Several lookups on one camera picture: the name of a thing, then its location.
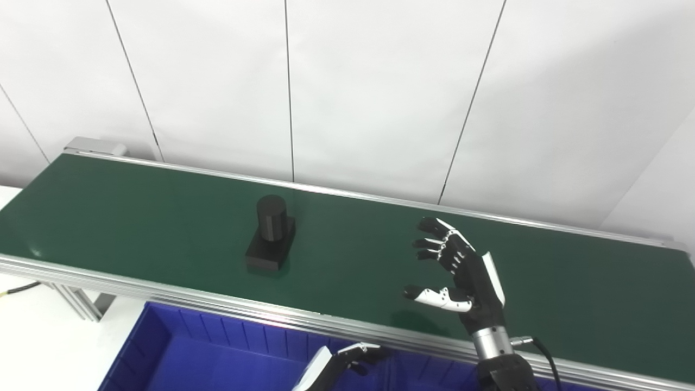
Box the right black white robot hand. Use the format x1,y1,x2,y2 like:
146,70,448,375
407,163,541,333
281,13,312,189
403,217,507,333

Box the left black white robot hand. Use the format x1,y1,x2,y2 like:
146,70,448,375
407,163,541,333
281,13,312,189
292,342,389,391

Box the black yellow floor cable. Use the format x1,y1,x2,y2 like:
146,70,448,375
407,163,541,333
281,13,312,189
0,281,42,297

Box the black cylinder part square base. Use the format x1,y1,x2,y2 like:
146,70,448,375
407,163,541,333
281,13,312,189
245,194,296,272

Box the grey conveyor end housing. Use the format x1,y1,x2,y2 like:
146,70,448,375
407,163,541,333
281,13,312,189
64,137,128,158

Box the aluminium conveyor support leg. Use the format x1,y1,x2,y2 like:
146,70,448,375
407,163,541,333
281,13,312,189
46,281,117,324

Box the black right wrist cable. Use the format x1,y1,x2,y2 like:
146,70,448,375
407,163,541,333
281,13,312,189
510,337,563,391

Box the green conveyor belt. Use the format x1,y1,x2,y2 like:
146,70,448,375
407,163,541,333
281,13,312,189
0,149,695,391
0,154,695,383

